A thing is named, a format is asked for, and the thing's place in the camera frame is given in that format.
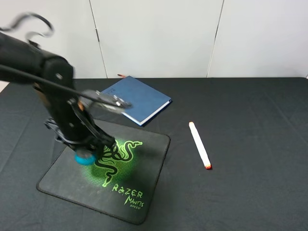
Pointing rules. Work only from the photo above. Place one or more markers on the grey and teal computer mouse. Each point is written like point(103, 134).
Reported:
point(85, 160)

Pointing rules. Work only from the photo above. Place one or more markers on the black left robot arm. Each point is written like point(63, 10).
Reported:
point(52, 77)

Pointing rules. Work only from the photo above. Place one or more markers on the blue hardcover notebook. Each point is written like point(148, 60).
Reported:
point(146, 101)

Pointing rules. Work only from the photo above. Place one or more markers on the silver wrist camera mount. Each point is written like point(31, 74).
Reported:
point(111, 103)

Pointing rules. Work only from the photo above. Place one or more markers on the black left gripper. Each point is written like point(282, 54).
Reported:
point(74, 126)

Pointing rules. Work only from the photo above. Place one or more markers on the white marker with orange caps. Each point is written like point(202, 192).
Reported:
point(200, 146)

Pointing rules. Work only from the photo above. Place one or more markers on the black Razer mouse pad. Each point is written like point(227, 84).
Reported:
point(121, 183)

